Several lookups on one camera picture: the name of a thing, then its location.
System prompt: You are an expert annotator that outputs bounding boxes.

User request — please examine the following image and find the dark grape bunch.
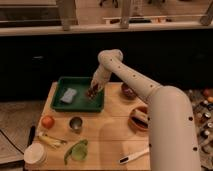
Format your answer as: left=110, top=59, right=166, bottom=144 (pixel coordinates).
left=87, top=84, right=99, bottom=99

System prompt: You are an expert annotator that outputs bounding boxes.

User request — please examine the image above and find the dark red bowl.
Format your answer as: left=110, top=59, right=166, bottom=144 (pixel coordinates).
left=121, top=83, right=137, bottom=100

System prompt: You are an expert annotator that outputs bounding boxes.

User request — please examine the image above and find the blue grey sponge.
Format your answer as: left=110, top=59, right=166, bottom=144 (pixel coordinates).
left=61, top=88, right=77, bottom=103

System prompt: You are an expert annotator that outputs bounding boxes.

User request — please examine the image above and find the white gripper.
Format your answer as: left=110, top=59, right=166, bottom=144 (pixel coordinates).
left=91, top=65, right=112, bottom=92

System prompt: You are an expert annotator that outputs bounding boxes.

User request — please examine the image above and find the orange fruit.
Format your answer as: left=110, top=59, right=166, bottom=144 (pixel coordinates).
left=41, top=115, right=55, bottom=129

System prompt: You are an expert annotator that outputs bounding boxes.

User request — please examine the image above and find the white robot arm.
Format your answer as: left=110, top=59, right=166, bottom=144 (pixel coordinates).
left=91, top=49, right=201, bottom=171

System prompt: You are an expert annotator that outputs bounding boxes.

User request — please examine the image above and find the yellow block in bowl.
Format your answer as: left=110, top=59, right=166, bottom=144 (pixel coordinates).
left=135, top=109, right=148, bottom=123

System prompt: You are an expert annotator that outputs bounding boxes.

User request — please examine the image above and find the green plastic tray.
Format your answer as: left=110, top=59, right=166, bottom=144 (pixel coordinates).
left=51, top=77, right=104, bottom=112

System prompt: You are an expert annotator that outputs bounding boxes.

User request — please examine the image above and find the black cable left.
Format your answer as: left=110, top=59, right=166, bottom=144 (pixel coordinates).
left=0, top=128, right=25, bottom=156

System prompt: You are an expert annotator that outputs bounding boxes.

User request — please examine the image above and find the small metal cup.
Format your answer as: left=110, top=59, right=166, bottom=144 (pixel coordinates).
left=69, top=117, right=83, bottom=133

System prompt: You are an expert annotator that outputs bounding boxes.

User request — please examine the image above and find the yellow banana peel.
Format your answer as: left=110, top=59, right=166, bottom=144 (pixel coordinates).
left=37, top=132, right=66, bottom=148

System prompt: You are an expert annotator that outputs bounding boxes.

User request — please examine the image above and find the orange bowl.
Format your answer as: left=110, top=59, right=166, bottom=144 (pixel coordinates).
left=128, top=106, right=148, bottom=132

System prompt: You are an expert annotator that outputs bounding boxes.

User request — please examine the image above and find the white round lid stack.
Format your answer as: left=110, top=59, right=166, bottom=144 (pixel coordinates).
left=24, top=143, right=46, bottom=165

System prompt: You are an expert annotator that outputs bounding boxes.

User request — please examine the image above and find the white handled brush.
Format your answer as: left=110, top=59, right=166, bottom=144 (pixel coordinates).
left=119, top=148, right=149, bottom=164

